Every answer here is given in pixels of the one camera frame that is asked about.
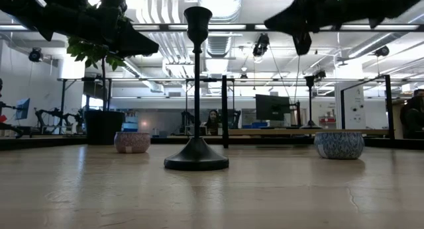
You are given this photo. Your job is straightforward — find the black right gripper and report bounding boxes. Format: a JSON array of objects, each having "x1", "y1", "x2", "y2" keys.
[{"x1": 264, "y1": 0, "x2": 385, "y2": 56}]

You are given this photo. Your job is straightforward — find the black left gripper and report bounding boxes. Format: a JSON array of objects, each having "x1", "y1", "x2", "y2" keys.
[{"x1": 49, "y1": 3, "x2": 160, "y2": 58}]

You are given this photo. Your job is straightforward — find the black metal candlestick holder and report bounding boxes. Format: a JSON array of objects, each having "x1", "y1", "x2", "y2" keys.
[
  {"x1": 299, "y1": 75, "x2": 323, "y2": 130},
  {"x1": 164, "y1": 6, "x2": 230, "y2": 172}
]

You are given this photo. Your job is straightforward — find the pink patterned candle tin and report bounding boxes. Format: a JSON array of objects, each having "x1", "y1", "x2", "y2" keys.
[{"x1": 113, "y1": 132, "x2": 152, "y2": 154}]

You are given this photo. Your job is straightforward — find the blue patterned candle tin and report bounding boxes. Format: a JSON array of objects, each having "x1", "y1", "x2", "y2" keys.
[{"x1": 313, "y1": 132, "x2": 365, "y2": 160}]

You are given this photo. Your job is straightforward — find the black overhead light bar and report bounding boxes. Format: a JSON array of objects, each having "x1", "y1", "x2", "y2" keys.
[{"x1": 0, "y1": 23, "x2": 424, "y2": 33}]

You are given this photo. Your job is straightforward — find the black ceiling spotlight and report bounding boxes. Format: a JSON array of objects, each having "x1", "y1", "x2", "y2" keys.
[
  {"x1": 252, "y1": 32, "x2": 270, "y2": 58},
  {"x1": 375, "y1": 45, "x2": 391, "y2": 58},
  {"x1": 313, "y1": 69, "x2": 327, "y2": 83},
  {"x1": 28, "y1": 47, "x2": 43, "y2": 63}
]

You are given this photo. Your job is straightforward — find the black monitor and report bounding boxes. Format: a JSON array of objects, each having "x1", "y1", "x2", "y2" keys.
[{"x1": 255, "y1": 94, "x2": 292, "y2": 122}]

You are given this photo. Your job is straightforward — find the blue storage crate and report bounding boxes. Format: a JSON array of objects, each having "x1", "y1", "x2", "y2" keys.
[{"x1": 121, "y1": 115, "x2": 139, "y2": 133}]

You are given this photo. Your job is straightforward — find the green potted plant black pot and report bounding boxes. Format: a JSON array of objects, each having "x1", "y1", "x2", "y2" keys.
[{"x1": 66, "y1": 35, "x2": 133, "y2": 146}]

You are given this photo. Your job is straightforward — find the white panel board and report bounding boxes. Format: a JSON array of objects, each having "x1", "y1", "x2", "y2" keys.
[{"x1": 334, "y1": 81, "x2": 367, "y2": 130}]

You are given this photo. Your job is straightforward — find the person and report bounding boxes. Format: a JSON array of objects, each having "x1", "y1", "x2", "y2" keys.
[
  {"x1": 399, "y1": 89, "x2": 424, "y2": 140},
  {"x1": 205, "y1": 109, "x2": 222, "y2": 136}
]

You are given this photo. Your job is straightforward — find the small blue screen monitor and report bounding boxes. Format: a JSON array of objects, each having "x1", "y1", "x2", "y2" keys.
[{"x1": 15, "y1": 97, "x2": 31, "y2": 121}]

